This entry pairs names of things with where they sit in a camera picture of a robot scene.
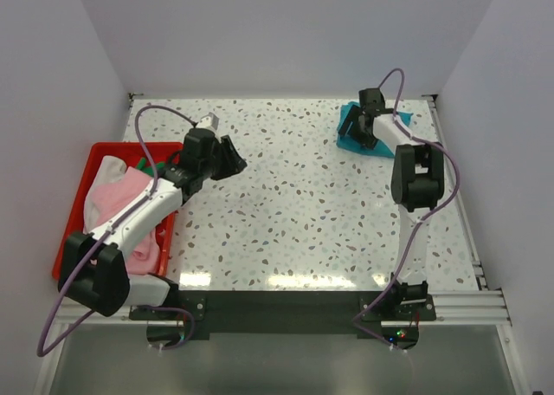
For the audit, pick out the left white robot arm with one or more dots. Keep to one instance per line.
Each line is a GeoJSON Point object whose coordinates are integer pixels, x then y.
{"type": "Point", "coordinates": [93, 265]}

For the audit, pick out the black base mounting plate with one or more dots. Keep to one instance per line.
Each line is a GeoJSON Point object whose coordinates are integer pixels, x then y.
{"type": "Point", "coordinates": [202, 314]}

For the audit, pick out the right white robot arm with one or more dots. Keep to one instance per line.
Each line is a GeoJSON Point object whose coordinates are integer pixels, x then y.
{"type": "Point", "coordinates": [417, 185]}

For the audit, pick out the white t shirt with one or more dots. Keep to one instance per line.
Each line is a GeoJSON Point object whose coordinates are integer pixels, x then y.
{"type": "Point", "coordinates": [111, 170]}

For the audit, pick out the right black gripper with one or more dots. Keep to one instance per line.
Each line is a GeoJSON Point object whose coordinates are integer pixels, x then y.
{"type": "Point", "coordinates": [353, 116]}

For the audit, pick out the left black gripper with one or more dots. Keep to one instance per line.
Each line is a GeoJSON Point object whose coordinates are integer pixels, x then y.
{"type": "Point", "coordinates": [233, 163]}

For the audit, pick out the pink t shirt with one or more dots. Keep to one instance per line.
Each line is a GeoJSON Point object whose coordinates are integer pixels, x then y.
{"type": "Point", "coordinates": [119, 195]}

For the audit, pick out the red plastic bin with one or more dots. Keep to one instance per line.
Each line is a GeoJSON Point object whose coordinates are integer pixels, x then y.
{"type": "Point", "coordinates": [131, 153]}

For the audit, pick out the green and red garment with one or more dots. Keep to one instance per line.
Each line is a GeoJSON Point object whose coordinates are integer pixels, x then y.
{"type": "Point", "coordinates": [144, 166]}

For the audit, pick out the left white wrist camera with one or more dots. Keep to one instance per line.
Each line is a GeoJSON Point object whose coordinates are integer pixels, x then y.
{"type": "Point", "coordinates": [209, 121]}

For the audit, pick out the teal t shirt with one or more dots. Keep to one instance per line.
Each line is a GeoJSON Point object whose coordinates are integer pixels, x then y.
{"type": "Point", "coordinates": [392, 131]}

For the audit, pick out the aluminium frame rail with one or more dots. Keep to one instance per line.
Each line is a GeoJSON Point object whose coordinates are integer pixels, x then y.
{"type": "Point", "coordinates": [483, 308]}

